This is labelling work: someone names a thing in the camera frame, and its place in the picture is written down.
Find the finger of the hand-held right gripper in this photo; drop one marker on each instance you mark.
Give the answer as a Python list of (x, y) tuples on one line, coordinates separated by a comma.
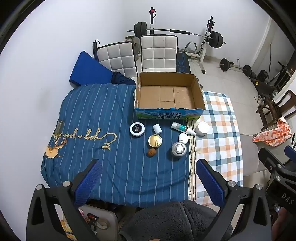
[(291, 151), (268, 157)]

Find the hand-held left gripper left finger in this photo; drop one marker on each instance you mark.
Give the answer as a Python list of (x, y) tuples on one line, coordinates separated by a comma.
[(89, 180)]

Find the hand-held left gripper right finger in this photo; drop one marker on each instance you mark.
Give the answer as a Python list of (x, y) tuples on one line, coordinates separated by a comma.
[(211, 183)]

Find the silver metal can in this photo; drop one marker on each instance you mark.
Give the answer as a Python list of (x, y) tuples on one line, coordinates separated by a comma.
[(178, 149)]

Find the large white jar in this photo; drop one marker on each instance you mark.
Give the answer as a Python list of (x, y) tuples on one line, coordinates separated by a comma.
[(202, 128)]

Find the white teal tube bottle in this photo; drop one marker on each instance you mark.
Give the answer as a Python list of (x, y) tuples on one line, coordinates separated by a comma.
[(182, 128)]

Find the brown walnut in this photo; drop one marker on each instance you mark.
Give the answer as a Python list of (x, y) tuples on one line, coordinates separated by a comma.
[(151, 153)]

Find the round gold tin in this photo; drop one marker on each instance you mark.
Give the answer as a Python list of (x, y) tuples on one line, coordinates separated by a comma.
[(154, 141)]

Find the white jar with black lid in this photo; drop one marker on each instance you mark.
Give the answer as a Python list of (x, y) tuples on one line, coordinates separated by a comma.
[(137, 128)]

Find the cardboard box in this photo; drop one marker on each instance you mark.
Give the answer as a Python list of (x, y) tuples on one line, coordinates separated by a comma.
[(161, 95)]

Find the grey seat cushion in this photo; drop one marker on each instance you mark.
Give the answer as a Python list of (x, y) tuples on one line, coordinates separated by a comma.
[(251, 157)]

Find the orange white patterned cloth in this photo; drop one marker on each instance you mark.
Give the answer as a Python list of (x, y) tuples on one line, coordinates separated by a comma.
[(276, 134)]

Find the grey plastic case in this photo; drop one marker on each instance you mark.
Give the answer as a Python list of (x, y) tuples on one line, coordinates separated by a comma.
[(101, 222)]

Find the plaid checked blanket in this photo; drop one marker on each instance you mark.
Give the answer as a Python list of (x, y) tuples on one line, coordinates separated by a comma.
[(217, 139)]

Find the dark wooden chair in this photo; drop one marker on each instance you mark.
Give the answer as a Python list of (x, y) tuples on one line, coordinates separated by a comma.
[(269, 109)]

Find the grey fleece clothing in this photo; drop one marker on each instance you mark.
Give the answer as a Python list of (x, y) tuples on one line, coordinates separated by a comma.
[(168, 220)]

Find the blue striped blanket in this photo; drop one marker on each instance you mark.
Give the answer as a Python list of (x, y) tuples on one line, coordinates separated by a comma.
[(104, 115)]

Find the black speaker box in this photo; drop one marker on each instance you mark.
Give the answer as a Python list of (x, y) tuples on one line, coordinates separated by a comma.
[(263, 76)]

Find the short barbell with black plates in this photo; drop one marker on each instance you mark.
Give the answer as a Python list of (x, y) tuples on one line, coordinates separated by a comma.
[(224, 64)]

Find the dark blue cloth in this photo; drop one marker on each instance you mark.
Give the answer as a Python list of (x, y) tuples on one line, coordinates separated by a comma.
[(122, 78)]

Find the blue foam mat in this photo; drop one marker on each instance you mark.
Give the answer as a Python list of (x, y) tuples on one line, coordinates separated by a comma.
[(89, 70)]

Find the black blue weight bench pad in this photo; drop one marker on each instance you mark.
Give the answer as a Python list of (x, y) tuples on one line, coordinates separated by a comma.
[(183, 62)]

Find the barbell on bench rack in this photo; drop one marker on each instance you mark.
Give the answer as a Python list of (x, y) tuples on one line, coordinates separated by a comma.
[(205, 48)]

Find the white quilted chair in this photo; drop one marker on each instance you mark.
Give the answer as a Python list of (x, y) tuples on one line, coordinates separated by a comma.
[(115, 58), (158, 53)]

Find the long barbell with black plates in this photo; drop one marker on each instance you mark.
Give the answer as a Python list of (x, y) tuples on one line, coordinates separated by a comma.
[(216, 39)]

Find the black equipment frame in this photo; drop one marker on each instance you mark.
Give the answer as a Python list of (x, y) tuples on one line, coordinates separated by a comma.
[(281, 76)]

